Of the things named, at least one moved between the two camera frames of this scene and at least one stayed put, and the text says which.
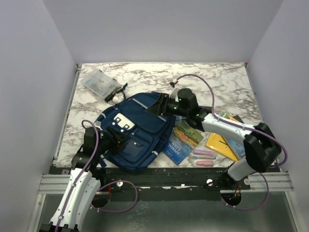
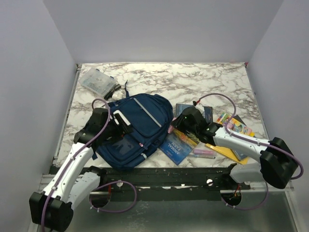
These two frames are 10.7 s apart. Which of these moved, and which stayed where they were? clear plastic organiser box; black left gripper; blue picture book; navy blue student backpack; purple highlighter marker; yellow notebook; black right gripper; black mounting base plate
Moved: black left gripper; black right gripper; navy blue student backpack
Stayed: yellow notebook; clear plastic organiser box; purple highlighter marker; black mounting base plate; blue picture book
